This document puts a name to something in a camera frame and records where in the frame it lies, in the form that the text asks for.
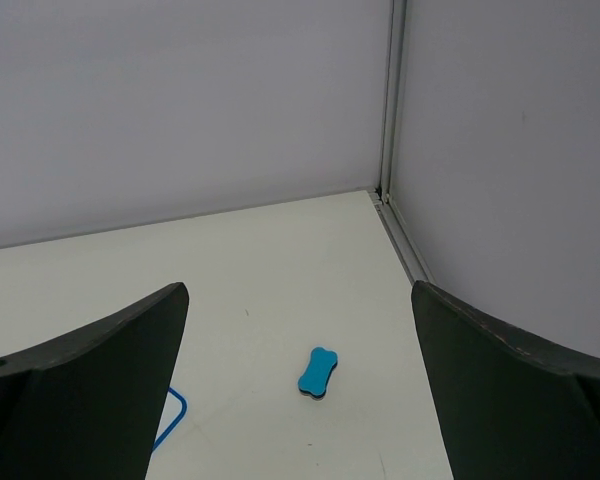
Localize right aluminium frame post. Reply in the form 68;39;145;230
370;0;434;283

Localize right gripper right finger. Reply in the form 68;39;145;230
411;281;600;479

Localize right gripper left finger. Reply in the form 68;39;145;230
0;282;189;479

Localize blue foam whiteboard eraser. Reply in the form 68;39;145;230
297;347;338;400

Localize blue-framed small whiteboard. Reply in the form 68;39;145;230
152;387;188;451

